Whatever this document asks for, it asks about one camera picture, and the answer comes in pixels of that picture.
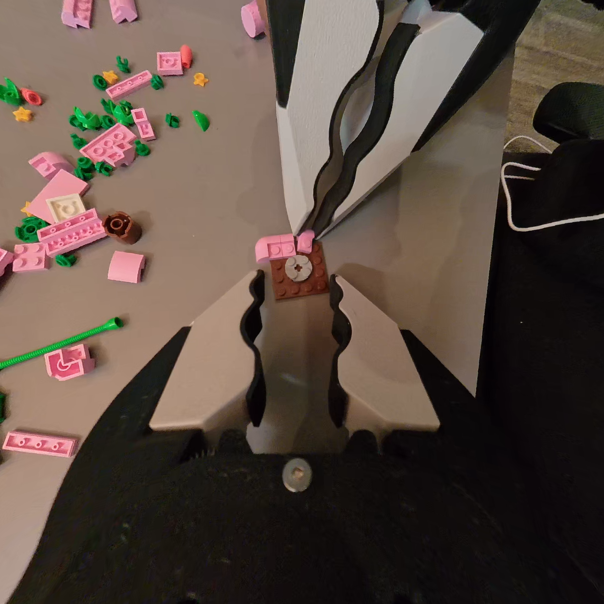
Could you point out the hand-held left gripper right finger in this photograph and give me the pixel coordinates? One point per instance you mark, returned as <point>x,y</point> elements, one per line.
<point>391,377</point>

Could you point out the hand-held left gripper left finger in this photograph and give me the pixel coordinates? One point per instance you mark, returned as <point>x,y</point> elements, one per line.
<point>203,377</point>

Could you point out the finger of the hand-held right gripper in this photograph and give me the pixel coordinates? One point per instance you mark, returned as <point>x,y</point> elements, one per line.
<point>325,56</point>
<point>424,85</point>

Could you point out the small brown square plate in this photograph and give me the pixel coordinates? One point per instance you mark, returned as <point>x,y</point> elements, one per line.
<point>283,290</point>

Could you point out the grey round plate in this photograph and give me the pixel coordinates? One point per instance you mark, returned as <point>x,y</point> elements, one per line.
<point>297,268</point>

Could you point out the pink curved corner brick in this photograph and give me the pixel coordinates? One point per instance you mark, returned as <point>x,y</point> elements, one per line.
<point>271,246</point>

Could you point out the pink brick-built model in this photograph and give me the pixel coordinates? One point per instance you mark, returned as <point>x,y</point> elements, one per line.
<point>252,19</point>

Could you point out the black chair armrest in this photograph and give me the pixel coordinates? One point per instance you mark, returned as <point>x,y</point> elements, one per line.
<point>575,113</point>

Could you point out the orange star flower piece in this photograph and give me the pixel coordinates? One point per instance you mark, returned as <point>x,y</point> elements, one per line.
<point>25,209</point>
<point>22,114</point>
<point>110,77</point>
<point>201,79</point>

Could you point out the pink notched round-corner brick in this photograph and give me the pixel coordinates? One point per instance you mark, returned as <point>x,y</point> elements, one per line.
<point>71,373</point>

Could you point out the pink curved slope tile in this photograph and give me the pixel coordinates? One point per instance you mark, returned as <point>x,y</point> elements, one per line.
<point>126,267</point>

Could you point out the coral cone piece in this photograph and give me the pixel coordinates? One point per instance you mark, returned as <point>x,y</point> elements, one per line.
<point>187,55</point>

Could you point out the smooth green leaf piece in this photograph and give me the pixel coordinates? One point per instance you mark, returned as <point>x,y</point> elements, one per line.
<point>202,121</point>

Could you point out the green flexible rod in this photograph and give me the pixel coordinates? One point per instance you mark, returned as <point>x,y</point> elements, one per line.
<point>56,345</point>

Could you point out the person's black clothing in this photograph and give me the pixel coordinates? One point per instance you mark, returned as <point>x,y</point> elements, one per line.
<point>542,377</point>

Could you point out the pink square hollow plate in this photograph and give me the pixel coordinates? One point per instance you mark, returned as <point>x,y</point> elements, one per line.
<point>170,63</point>

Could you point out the brown round brick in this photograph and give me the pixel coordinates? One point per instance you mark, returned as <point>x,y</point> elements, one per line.
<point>120,231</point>

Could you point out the pink narrow three-stud plate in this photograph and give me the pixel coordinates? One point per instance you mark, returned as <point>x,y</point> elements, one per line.
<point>40,443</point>
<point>128,85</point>

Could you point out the small pink hollow brick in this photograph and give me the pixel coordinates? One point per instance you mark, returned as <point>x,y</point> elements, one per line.
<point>126,155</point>
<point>143,123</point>

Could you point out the long pink hollow brick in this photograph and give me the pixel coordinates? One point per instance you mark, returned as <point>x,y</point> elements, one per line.
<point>71,232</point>

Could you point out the green web wheel piece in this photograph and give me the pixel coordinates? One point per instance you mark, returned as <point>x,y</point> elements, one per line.
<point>2,406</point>

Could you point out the pink ridged brick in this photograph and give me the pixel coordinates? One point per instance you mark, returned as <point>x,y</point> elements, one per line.
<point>123,9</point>
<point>78,12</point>

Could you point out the pink four-stud brick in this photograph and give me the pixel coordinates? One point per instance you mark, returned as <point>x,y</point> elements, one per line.
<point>30,257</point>

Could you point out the cream square plate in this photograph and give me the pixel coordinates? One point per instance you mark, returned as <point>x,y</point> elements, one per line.
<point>66,207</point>

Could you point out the green round plate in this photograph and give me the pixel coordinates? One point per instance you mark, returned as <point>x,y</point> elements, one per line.
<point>28,229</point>

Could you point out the large pink hollow brick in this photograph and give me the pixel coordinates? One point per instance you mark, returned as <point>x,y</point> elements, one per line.
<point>4,262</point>

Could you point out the pink flat square tile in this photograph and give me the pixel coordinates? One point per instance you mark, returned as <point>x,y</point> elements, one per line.
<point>61,188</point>

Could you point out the pink plate with round holes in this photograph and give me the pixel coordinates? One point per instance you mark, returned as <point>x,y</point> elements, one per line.
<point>104,146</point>

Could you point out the scattered small green pieces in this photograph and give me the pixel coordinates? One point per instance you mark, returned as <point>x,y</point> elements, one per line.
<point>87,118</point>

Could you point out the pink rounded brick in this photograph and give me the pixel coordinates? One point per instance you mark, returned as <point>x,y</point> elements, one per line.
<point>56,163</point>

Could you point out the coral round piece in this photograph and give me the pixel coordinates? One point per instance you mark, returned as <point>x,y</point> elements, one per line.
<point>32,97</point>

